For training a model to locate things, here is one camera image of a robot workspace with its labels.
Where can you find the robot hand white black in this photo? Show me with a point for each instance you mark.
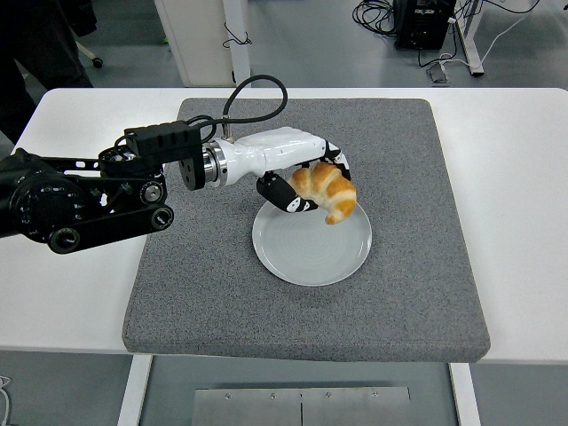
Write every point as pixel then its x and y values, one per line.
pixel 275 148

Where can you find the golden croissant bread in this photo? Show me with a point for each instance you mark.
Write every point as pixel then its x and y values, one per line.
pixel 337 195

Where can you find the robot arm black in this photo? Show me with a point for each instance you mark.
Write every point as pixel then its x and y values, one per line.
pixel 44 208

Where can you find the round grey plate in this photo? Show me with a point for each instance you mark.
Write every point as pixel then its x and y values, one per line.
pixel 310 257

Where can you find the grey metal plate with screws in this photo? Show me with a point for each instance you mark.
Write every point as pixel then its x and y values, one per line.
pixel 248 408

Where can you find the white cabinet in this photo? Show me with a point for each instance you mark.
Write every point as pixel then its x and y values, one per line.
pixel 195 40

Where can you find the grey fabric mat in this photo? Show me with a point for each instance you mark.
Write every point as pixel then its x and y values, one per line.
pixel 310 310

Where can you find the grey floor socket box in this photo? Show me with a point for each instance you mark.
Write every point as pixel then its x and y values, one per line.
pixel 438 74

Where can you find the black computer tower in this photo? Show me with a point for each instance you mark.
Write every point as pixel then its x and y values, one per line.
pixel 421 26

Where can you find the office chair caster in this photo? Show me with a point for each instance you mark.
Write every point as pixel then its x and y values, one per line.
pixel 96 62

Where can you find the white desk leg with foot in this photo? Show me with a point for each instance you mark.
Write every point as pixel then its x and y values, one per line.
pixel 471 40

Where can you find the person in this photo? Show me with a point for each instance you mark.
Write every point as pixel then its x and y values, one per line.
pixel 35 35

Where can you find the white table leg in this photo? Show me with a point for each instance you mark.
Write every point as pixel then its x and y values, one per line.
pixel 466 395
pixel 133 390

